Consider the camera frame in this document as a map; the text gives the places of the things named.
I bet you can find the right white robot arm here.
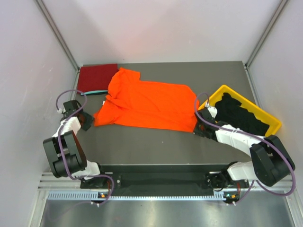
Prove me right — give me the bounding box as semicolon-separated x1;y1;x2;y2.
194;108;295;187

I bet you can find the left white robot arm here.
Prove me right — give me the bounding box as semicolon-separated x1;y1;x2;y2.
43;100;111;189

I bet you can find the folded red t shirt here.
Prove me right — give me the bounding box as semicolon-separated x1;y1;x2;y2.
77;64;118;92

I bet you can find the folded teal t shirt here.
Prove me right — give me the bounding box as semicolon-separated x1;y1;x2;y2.
80;90;108;96

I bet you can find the orange t shirt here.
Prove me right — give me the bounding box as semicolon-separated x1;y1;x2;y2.
93;68;198;132

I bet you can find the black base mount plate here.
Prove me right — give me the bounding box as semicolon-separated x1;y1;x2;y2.
80;164;237;196

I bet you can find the right aluminium frame post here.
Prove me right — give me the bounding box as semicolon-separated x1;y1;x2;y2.
244;0;291;68

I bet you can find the left aluminium frame post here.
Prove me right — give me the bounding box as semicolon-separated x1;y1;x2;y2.
34;0;80;71

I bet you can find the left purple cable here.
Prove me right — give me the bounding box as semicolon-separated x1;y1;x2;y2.
47;89;115;220

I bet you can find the black t shirt in bin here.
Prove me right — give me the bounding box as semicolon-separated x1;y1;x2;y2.
215;93;269;136

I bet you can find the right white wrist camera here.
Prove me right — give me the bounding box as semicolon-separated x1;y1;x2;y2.
205;103;218;118

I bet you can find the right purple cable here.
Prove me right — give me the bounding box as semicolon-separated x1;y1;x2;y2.
194;92;297;206

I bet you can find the aluminium frame post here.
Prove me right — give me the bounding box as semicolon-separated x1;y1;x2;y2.
244;0;291;68
34;0;80;71

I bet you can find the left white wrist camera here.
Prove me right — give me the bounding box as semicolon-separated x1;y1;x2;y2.
57;108;67;117

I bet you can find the yellow plastic bin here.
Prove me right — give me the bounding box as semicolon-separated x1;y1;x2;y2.
199;85;282;137

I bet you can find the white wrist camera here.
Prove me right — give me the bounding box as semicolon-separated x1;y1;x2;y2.
205;103;218;118
57;108;67;117

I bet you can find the purple cable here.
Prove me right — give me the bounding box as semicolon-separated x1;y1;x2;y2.
194;92;297;206
47;89;115;220

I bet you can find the grey slotted cable duct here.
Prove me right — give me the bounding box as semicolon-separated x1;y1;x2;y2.
47;191;238;201

